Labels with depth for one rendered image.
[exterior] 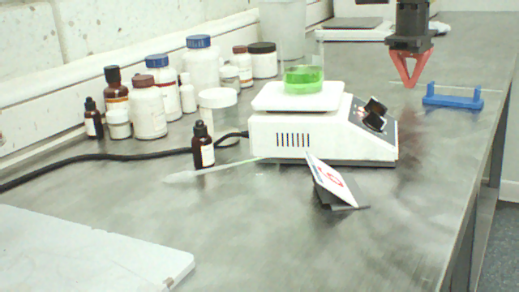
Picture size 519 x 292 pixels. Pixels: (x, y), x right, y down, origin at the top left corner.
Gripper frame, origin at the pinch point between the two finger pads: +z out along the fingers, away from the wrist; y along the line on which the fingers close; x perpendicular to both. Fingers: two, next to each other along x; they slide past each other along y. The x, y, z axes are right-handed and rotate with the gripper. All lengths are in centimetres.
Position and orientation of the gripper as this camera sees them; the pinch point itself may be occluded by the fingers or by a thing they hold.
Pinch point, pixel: (409, 83)
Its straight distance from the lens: 99.5
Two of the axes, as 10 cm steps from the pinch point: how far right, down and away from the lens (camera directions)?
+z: 0.7, 9.3, 3.6
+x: 8.3, 1.5, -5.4
